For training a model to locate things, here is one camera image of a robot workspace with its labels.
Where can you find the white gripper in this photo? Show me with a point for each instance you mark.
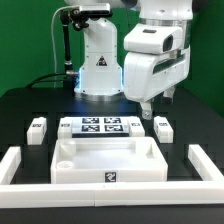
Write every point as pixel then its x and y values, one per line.
pixel 141 84

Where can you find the white desk tabletop tray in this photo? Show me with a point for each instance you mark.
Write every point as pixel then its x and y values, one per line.
pixel 107 160

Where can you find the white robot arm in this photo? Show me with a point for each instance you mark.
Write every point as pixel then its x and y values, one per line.
pixel 100 38

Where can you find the fiducial marker sheet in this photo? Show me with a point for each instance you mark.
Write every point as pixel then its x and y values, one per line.
pixel 100 126

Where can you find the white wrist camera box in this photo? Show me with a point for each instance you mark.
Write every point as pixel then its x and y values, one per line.
pixel 153 39

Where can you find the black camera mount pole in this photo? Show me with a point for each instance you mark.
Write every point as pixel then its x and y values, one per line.
pixel 68 82

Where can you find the white U-shaped obstacle frame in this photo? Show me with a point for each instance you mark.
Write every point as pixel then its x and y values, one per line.
pixel 208 190

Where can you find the mounted grey camera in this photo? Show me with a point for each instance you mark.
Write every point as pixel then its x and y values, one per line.
pixel 95 10

